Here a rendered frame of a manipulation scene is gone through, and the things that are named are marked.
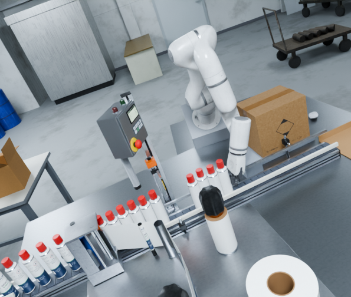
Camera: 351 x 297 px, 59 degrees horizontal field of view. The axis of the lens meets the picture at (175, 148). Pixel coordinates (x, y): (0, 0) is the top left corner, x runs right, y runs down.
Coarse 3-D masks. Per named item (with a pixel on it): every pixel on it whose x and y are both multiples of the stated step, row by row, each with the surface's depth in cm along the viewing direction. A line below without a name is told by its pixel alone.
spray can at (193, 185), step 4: (188, 176) 138; (192, 176) 138; (188, 180) 139; (192, 180) 139; (196, 180) 141; (188, 184) 140; (192, 184) 139; (196, 184) 140; (188, 188) 141; (192, 188) 140; (196, 188) 140; (192, 192) 141; (196, 192) 141; (192, 196) 143; (196, 196) 142; (196, 200) 143; (196, 204) 145; (200, 204) 144; (196, 208) 146
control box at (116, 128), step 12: (120, 108) 124; (108, 120) 120; (120, 120) 120; (108, 132) 123; (120, 132) 121; (132, 132) 127; (144, 132) 136; (108, 144) 127; (120, 144) 125; (132, 144) 126; (120, 156) 128; (132, 156) 127
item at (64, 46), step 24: (72, 0) 667; (24, 24) 680; (48, 24) 686; (72, 24) 691; (24, 48) 703; (48, 48) 709; (72, 48) 715; (96, 48) 721; (48, 72) 734; (72, 72) 740; (96, 72) 747; (72, 96) 771
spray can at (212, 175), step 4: (208, 164) 141; (208, 168) 139; (212, 168) 139; (208, 172) 141; (212, 172) 140; (216, 172) 142; (208, 176) 141; (212, 176) 140; (216, 176) 141; (208, 180) 143; (212, 180) 141; (216, 180) 142; (212, 184) 143; (216, 184) 142; (220, 184) 144; (220, 188) 144; (224, 200) 148
